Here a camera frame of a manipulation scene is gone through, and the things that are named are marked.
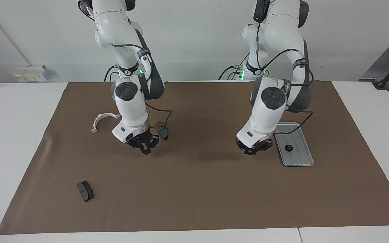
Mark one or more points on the silver ribbed metal tray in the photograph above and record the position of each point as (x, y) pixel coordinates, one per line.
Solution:
(299, 152)

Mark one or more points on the long grey brake pad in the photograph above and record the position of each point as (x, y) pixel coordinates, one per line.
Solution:
(164, 133)

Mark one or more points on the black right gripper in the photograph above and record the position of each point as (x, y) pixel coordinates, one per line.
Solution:
(140, 139)

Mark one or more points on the brown table mat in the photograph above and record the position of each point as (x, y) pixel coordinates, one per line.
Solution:
(214, 189)

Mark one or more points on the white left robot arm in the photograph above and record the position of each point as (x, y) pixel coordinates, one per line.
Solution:
(268, 108)

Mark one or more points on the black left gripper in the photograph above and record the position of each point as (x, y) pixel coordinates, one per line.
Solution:
(253, 143)

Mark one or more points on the white curved plastic bracket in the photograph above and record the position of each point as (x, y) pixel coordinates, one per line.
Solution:
(100, 117)

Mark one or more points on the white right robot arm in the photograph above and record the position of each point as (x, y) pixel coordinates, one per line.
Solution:
(132, 101)

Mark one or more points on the white wall socket box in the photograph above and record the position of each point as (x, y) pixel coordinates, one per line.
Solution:
(30, 74)

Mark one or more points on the short dark brake pad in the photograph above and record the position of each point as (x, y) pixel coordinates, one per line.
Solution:
(85, 191)

